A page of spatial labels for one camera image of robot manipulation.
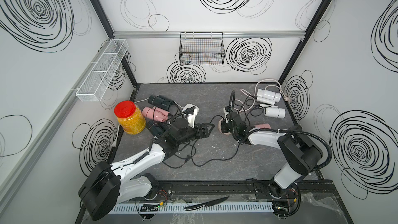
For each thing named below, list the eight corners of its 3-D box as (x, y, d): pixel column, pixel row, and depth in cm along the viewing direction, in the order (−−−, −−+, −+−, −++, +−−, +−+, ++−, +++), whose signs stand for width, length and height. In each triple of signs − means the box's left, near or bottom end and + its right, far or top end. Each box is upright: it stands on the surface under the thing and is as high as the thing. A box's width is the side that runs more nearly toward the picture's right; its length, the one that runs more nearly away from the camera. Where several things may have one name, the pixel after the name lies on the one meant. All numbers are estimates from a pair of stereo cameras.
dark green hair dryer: (148, 105, 108) (146, 100, 105) (154, 97, 113) (152, 92, 109) (168, 112, 105) (167, 108, 101) (173, 104, 109) (172, 99, 105)
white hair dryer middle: (265, 119, 101) (268, 114, 97) (262, 108, 106) (264, 104, 102) (283, 119, 101) (287, 114, 97) (279, 108, 106) (282, 104, 102)
